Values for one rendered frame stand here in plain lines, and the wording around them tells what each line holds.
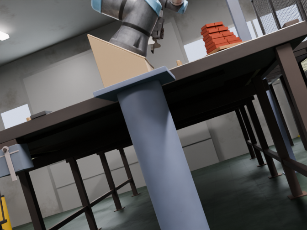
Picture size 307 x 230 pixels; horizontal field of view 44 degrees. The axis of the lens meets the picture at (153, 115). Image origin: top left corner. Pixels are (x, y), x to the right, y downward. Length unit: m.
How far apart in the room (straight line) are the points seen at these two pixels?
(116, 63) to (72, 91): 5.84
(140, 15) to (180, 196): 0.66
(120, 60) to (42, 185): 6.30
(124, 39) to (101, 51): 0.09
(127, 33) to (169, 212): 0.65
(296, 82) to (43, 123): 1.11
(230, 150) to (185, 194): 5.38
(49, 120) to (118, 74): 0.53
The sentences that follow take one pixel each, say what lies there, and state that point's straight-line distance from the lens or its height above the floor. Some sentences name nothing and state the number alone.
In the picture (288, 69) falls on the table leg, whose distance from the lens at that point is 1.65.
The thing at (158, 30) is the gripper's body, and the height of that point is 1.24.
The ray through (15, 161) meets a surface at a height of 0.76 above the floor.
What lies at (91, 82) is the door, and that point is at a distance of 7.07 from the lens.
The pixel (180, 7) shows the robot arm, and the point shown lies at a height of 1.28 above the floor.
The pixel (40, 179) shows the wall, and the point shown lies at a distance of 7.53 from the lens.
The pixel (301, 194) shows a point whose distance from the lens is 2.75.
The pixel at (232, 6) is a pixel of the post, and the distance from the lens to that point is 3.73.
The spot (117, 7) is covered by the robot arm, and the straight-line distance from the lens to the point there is 1.45.
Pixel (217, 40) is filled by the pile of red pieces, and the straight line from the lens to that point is 2.61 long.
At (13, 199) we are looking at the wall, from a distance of 7.86.
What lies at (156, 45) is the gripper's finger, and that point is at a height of 1.18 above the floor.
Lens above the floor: 0.63
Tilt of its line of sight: 4 degrees up
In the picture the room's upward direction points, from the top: 18 degrees counter-clockwise
